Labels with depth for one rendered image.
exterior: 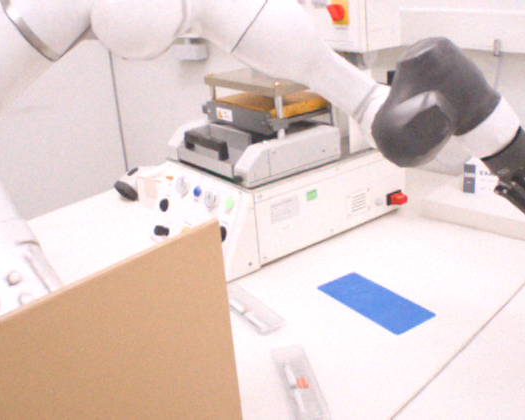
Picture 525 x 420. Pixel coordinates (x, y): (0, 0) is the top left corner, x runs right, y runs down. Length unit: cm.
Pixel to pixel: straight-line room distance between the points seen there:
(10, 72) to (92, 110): 204
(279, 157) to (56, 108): 163
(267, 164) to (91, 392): 72
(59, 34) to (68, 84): 197
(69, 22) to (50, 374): 43
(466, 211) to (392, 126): 68
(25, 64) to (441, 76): 54
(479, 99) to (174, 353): 51
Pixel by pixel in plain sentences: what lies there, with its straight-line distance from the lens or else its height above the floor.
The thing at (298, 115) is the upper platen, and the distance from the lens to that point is 140.
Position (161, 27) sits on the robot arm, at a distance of 77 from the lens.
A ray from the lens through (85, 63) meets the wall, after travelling 286.
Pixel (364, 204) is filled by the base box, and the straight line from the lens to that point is 150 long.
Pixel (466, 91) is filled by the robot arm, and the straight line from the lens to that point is 88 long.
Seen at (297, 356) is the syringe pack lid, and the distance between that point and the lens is 103.
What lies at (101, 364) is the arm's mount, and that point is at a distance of 70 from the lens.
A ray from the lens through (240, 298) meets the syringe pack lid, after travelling 120.
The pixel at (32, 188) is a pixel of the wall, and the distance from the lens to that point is 279.
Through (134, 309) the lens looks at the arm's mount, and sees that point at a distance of 70.
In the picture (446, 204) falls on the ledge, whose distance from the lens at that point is 153.
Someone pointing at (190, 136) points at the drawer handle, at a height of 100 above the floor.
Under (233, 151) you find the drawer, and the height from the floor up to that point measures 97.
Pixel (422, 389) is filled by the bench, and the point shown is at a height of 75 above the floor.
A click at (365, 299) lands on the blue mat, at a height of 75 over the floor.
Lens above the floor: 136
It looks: 21 degrees down
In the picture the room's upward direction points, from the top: 5 degrees counter-clockwise
